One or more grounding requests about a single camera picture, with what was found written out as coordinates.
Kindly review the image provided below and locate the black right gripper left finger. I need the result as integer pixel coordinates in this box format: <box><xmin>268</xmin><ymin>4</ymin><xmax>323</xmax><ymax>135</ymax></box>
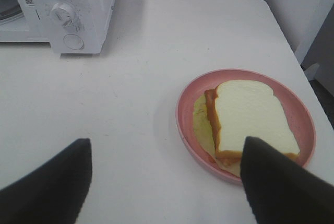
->
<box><xmin>1</xmin><ymin>138</ymin><xmax>92</xmax><ymax>223</ymax></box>

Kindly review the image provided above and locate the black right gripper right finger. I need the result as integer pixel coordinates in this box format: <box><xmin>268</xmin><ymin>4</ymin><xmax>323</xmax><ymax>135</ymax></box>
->
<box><xmin>241</xmin><ymin>137</ymin><xmax>333</xmax><ymax>223</ymax></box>

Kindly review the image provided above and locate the pink round plate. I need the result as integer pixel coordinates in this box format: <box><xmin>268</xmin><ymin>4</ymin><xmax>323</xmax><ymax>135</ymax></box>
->
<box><xmin>175</xmin><ymin>69</ymin><xmax>317</xmax><ymax>185</ymax></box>

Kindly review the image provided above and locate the white bread sandwich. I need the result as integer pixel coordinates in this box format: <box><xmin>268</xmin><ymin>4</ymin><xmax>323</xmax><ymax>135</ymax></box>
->
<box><xmin>193</xmin><ymin>80</ymin><xmax>300</xmax><ymax>177</ymax></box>

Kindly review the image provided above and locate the white microwave oven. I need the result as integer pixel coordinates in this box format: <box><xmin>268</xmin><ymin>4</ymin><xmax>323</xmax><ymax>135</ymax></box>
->
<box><xmin>1</xmin><ymin>0</ymin><xmax>115</xmax><ymax>54</ymax></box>

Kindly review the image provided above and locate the glass microwave turntable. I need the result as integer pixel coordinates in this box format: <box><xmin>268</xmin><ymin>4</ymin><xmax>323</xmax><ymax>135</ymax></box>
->
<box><xmin>1</xmin><ymin>0</ymin><xmax>22</xmax><ymax>21</ymax></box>

